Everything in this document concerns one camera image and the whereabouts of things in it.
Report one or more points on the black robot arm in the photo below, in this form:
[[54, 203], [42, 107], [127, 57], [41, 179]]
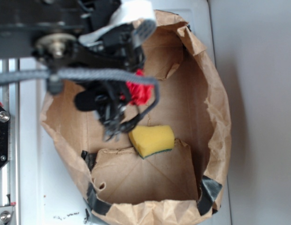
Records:
[[75, 41]]

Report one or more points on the yellow sponge with green pad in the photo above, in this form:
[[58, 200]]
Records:
[[151, 140]]

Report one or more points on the black mounting bracket with bolts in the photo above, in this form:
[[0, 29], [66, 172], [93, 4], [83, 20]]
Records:
[[4, 136]]

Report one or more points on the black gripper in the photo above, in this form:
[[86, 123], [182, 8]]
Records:
[[113, 56]]

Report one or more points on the aluminium frame rail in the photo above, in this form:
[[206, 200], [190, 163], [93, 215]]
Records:
[[9, 174]]

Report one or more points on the brown paper bag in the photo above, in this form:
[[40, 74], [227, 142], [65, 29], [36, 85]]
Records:
[[183, 186]]

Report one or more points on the red paper ball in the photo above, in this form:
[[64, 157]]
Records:
[[134, 93]]

